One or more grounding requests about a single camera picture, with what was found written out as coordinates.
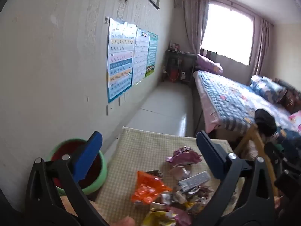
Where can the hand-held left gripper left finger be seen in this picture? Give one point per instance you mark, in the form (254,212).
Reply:
(90,153)

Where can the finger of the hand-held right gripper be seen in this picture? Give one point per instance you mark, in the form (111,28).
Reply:
(290,183)
(276,156)

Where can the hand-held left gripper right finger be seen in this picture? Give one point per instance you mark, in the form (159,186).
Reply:
(211,156)

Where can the red plastic bin liner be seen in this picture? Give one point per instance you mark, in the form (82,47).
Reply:
(94,169)

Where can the green plastic trash bin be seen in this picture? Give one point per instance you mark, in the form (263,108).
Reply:
(103,167)

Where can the silver red wrapper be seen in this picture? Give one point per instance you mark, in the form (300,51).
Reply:
(199,193)

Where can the yellow snack wrapper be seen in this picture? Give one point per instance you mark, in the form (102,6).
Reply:
(157,219)

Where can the blue green clothing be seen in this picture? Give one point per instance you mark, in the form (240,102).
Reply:
(287,139)

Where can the purple snack bag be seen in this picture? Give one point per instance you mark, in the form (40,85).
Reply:
(183,156)

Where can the grey printed wrapper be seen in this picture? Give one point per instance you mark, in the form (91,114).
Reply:
(194,180)

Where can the wooden chair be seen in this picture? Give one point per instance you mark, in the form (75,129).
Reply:
(249,131)

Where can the black cloth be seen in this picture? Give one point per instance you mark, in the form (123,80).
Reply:
(265,121)

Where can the pink printed cloth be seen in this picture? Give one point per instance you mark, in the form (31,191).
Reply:
(296,120)

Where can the bed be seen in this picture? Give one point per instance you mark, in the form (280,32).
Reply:
(211,113)

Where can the checkered beige tablecloth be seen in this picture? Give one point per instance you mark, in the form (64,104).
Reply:
(141,150)

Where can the brown pillow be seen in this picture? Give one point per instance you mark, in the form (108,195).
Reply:
(291,98)

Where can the crumpled white black wrapper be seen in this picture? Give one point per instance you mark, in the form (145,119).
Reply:
(168,199)

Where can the blue patchwork blanket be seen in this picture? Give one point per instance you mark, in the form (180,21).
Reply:
(230,96)

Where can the pink snack wrapper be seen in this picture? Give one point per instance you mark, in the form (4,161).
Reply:
(182,216)

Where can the orange snack bag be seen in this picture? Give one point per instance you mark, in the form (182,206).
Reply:
(148,188)

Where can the blue patterned pillow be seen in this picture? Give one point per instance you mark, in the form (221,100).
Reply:
(265,87)

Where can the small white container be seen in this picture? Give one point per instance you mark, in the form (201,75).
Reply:
(183,75)

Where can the red bucket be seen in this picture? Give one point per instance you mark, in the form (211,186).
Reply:
(174,74)

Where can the dark shelf table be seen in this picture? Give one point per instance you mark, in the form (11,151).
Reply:
(185,58)

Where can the pink window curtain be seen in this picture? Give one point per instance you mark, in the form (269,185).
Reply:
(263,49)
(195,21)

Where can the bright window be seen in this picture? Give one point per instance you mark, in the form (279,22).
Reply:
(228,30)

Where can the blue bordered wall poster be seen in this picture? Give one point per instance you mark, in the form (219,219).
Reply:
(121,58)

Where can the white chart wall poster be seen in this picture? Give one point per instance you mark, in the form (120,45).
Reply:
(141,56)

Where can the green bordered wall poster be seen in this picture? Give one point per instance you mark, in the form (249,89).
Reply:
(151,54)

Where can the wall hook rail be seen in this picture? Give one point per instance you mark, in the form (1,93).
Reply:
(151,0)

